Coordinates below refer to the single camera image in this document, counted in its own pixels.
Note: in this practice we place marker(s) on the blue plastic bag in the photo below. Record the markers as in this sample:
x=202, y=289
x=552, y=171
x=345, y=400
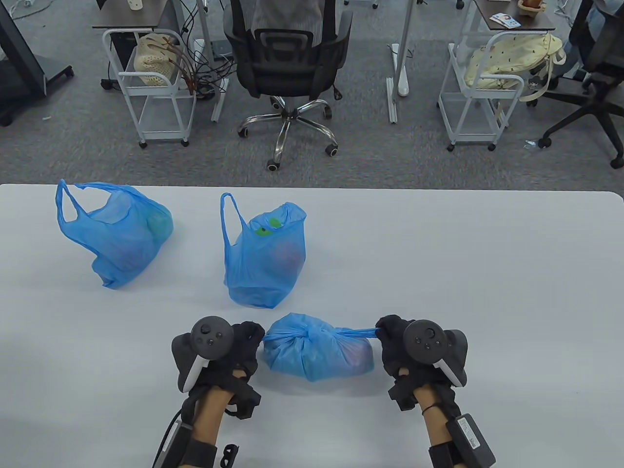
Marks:
x=317, y=351
x=265, y=263
x=122, y=239

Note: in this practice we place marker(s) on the brown woven basket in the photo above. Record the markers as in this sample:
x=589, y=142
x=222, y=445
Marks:
x=531, y=5

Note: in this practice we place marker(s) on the small white object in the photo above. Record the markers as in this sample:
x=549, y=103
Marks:
x=135, y=4

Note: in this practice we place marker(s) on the thin black wrist band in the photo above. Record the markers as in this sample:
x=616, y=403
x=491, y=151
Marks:
x=429, y=409

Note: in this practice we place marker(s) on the person's left forearm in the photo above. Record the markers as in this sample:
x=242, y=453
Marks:
x=209, y=419

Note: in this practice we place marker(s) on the black forearm battery box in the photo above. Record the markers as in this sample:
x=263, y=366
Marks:
x=470, y=438
x=173, y=446

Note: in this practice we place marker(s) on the person's right forearm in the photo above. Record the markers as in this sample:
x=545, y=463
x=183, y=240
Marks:
x=436, y=429

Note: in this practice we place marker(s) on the small printed cards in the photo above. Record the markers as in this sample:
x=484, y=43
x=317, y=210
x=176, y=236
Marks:
x=504, y=20

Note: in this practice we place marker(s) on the black handheld controller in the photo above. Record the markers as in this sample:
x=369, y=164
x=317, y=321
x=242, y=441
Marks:
x=426, y=341
x=209, y=339

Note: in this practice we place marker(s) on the person's right hand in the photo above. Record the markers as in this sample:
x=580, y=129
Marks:
x=392, y=348

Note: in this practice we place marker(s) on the white metal trolley cart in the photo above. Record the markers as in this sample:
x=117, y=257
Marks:
x=475, y=117
x=168, y=117

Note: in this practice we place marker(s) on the black wheeled stand base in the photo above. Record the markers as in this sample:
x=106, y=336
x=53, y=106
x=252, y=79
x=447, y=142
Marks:
x=19, y=63

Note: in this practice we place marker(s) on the brown topped desk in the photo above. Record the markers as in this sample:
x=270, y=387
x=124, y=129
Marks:
x=126, y=17
x=531, y=22

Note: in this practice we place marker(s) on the white desk leg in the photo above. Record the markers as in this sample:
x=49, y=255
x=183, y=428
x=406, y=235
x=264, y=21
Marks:
x=204, y=29
x=402, y=48

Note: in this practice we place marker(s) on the black mesh office chair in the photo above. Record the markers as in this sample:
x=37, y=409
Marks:
x=287, y=73

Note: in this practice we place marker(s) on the small black buckle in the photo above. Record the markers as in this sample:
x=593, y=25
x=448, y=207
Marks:
x=229, y=456

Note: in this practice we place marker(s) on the cream knitted bag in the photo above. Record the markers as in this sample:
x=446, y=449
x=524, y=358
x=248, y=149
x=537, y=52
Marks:
x=151, y=63

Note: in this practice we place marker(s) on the person's left hand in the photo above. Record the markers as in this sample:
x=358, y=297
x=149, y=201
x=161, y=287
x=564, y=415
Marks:
x=246, y=356

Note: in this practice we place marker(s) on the pale yellow patterned bag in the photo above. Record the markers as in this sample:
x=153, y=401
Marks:
x=512, y=56

